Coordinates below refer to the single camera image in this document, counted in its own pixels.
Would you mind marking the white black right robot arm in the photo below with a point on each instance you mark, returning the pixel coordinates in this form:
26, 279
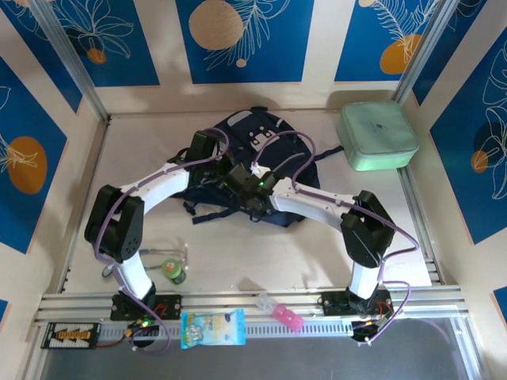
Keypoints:
368, 233

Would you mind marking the black orange power board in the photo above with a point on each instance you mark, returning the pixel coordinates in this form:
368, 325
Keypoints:
70, 335

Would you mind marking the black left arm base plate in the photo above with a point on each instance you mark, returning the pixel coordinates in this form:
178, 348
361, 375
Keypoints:
170, 306

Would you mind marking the blue stethoscope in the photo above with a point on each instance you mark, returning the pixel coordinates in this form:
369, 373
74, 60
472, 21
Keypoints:
158, 251

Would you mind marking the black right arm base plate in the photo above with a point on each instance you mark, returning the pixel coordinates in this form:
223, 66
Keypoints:
336, 302

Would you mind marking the navy blue backpack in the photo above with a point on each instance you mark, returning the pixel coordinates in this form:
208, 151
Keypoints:
285, 158

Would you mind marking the mint green square case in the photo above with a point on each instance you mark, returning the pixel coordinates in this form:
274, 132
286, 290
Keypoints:
378, 134

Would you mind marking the blue wet wipes packet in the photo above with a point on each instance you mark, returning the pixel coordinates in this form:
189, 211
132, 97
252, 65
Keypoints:
214, 328

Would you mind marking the aluminium frame rail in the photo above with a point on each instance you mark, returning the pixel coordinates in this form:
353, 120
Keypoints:
237, 297

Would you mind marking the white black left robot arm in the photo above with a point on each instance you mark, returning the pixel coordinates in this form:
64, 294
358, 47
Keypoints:
115, 229

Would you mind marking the aluminium corner post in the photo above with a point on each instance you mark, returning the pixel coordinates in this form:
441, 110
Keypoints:
71, 59
425, 47

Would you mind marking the small green bottle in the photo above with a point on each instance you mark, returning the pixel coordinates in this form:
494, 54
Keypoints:
174, 271

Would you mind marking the black controller board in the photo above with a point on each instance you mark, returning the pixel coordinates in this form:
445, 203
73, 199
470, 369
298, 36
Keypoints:
366, 331

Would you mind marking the pink pill box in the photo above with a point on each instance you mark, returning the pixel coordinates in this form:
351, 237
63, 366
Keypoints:
288, 317

